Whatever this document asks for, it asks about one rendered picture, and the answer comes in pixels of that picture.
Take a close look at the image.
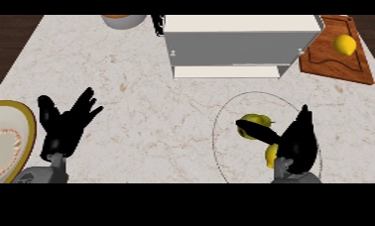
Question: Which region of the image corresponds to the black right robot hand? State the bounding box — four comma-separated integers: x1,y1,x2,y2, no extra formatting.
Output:
235,104,319,175

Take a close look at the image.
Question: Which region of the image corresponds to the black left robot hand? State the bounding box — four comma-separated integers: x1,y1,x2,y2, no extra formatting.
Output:
37,86,105,163

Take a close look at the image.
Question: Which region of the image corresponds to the green pear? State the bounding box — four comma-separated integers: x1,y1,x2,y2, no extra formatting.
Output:
236,113,276,141

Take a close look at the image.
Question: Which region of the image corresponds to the round marble-pattern placemat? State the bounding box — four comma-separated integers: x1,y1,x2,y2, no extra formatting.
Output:
211,90,324,184

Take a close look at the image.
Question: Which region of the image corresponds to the black object behind shelf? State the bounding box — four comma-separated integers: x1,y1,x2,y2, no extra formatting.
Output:
149,15,167,38

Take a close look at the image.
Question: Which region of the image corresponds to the yellow fruit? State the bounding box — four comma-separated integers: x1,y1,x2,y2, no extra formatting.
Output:
265,143,281,170

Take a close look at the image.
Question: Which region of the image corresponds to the white plate with gold rim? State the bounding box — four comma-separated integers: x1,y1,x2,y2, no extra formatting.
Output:
0,99,39,184

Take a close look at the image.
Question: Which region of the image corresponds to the brown wooden cutting board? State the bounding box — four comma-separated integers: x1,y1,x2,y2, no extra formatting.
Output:
298,15,375,86

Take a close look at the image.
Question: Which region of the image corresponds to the yellow lemon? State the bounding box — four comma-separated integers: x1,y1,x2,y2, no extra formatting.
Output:
332,34,359,57

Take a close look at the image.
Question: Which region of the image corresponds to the grey bowl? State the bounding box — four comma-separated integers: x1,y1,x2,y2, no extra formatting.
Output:
101,15,148,31

